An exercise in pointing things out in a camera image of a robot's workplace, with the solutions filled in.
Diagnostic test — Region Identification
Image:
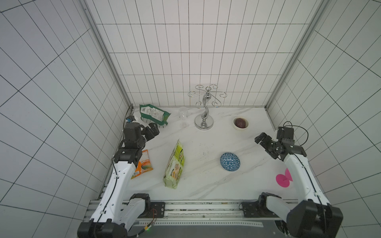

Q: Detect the clear glass cup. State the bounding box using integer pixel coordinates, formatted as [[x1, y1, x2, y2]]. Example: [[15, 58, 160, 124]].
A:
[[179, 107, 188, 120]]

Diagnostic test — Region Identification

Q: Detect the green white snack bag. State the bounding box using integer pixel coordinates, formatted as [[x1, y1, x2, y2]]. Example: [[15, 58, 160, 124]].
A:
[[140, 104, 171, 127]]

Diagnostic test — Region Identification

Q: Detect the cream bowl with purple food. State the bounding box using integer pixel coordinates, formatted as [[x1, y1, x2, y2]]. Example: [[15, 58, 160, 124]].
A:
[[233, 117, 249, 131]]

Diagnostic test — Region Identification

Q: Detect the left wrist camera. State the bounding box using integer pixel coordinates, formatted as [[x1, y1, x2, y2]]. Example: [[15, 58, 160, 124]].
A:
[[126, 116, 136, 124]]

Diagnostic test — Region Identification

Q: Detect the blue patterned breakfast bowl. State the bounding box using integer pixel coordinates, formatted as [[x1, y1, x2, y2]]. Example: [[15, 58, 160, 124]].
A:
[[220, 152, 241, 172]]

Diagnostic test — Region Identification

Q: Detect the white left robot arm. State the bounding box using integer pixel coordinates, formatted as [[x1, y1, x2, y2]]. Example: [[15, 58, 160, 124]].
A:
[[77, 122, 159, 238]]

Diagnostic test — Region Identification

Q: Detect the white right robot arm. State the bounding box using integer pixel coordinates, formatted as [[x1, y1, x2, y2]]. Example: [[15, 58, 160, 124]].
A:
[[255, 132, 343, 238]]

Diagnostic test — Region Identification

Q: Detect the aluminium mounting rail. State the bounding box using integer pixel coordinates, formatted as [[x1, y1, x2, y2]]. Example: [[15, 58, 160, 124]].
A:
[[78, 193, 281, 234]]

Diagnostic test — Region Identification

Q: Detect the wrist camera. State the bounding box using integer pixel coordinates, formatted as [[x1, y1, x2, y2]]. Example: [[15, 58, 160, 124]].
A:
[[277, 127, 294, 140], [126, 116, 136, 124]]

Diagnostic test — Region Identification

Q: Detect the chrome cup holder stand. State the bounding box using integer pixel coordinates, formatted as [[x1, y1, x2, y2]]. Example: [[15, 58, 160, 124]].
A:
[[188, 84, 227, 131]]

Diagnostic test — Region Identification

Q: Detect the orange snack packet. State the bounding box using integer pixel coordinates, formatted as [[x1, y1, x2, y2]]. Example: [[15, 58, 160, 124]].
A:
[[131, 150, 153, 179]]

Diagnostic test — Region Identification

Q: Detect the green oats bag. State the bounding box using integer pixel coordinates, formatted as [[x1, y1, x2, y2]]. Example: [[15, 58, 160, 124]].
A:
[[163, 140, 186, 189]]

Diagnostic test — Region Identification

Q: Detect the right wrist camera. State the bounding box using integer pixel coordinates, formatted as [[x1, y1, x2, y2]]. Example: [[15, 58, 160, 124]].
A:
[[277, 127, 294, 140]]

